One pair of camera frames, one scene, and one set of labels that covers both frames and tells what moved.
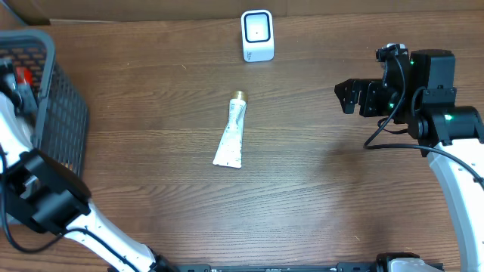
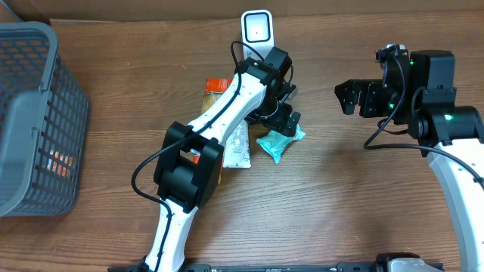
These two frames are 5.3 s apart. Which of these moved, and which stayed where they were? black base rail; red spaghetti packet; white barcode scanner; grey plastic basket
Moved: red spaghetti packet
Stayed: grey plastic basket; black base rail; white barcode scanner
